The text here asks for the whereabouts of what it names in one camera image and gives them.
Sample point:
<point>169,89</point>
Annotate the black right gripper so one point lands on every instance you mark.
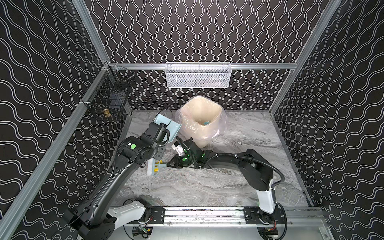
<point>175,161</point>

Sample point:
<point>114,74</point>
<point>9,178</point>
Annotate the light teal plastic dustpan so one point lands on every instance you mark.
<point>172,126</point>

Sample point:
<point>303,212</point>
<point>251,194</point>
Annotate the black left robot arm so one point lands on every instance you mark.
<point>95,218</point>

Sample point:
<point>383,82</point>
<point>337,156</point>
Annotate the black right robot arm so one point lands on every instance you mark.
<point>258,172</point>

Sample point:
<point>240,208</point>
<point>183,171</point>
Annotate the clear plastic bin liner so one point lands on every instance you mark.
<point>189,126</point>

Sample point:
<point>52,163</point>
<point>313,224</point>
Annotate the cream plastic waste bin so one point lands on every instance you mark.
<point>201,120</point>

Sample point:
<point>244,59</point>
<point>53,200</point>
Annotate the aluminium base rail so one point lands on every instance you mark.
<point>210,214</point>

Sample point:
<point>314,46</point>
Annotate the white wire mesh basket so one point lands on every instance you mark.
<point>202,75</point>

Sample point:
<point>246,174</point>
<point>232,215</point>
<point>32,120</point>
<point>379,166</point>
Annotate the black wire basket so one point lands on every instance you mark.
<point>107,103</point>

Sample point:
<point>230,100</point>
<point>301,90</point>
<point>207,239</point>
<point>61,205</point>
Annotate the aluminium rear frame bar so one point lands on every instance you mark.
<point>234,66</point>

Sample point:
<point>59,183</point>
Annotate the aluminium frame bar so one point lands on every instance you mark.
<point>24,199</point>
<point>234,66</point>

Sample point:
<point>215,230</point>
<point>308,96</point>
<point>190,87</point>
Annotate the aluminium left frame bar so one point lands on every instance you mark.
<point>24,199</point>

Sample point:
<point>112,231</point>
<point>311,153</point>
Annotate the aluminium corner frame post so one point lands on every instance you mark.
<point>90,27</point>

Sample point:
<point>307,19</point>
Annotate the aluminium right frame post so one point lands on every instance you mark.
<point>314,37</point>

